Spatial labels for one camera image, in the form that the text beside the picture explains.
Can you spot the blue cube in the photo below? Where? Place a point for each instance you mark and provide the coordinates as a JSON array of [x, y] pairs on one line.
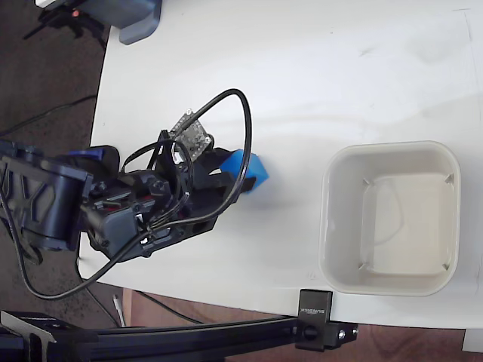
[[258, 167]]

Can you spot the black aluminium rail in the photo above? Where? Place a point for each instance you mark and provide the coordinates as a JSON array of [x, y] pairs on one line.
[[170, 337]]

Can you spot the white board piece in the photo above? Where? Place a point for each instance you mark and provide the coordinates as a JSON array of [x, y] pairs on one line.
[[473, 341]]

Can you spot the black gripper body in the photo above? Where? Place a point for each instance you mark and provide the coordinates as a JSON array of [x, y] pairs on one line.
[[196, 203]]

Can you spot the gripper camera circuit board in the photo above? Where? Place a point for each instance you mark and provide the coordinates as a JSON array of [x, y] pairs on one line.
[[192, 135]]

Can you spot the blue-gray device base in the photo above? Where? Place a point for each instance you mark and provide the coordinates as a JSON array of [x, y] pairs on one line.
[[139, 19]]

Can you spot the white square plastic bin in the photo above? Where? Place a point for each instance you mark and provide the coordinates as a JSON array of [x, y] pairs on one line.
[[339, 226]]

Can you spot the black tripod stand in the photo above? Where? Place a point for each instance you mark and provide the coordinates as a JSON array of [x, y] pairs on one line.
[[64, 17]]

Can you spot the black table clamp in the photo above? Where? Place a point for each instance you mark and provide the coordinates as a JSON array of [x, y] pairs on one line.
[[315, 320]]

